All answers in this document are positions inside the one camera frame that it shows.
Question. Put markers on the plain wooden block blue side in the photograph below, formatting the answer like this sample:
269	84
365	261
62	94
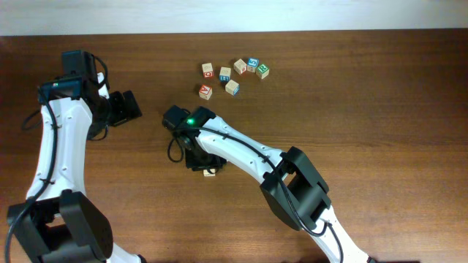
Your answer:
232	87

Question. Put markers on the wooden block green R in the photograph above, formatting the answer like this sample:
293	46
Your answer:
262	71

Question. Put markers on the wooden block blue letters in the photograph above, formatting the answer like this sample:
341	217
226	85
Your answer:
225	74

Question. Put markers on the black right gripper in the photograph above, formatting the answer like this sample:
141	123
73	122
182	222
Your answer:
204	163

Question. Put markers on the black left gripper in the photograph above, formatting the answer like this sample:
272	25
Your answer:
121	112

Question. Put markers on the wooden block red print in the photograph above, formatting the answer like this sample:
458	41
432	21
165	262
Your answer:
240	66

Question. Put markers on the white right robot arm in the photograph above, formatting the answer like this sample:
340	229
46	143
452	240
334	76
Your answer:
293	188

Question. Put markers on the wooden block red V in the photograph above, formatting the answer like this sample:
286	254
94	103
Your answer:
205	92

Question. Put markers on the wooden block red G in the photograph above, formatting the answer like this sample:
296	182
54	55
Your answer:
208	70

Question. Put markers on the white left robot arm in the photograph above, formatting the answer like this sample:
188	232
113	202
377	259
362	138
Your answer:
57	222

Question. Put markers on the wooden block red bottom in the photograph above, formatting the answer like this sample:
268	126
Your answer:
208	173

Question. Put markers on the wooden block blue S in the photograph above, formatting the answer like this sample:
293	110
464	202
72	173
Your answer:
252	64

